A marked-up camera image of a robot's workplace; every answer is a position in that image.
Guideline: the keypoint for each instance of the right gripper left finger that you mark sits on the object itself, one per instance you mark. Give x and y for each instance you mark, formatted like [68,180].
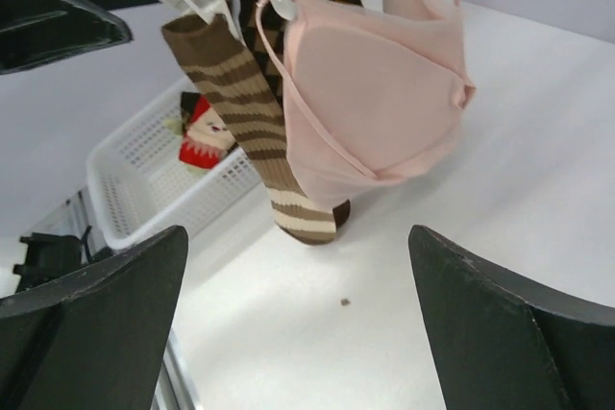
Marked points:
[95,338]

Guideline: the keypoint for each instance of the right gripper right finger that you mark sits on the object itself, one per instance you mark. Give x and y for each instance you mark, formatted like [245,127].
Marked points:
[500,340]

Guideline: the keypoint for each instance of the brown beige striped sock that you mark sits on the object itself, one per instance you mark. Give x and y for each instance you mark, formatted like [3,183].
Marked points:
[271,24]

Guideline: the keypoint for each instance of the pink sheer socks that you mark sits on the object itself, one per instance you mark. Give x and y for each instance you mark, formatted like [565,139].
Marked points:
[370,98]

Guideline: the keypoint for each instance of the dark argyle sock in basket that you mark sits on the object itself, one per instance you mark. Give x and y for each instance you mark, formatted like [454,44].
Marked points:
[188,105]

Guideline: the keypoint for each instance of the white plastic basket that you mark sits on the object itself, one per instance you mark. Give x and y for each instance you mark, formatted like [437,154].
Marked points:
[138,186]

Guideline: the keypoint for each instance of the red sock with face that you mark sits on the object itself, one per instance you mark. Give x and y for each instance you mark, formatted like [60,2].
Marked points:
[207,140]

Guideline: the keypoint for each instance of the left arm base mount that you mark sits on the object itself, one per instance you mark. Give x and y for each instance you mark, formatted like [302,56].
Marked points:
[50,256]

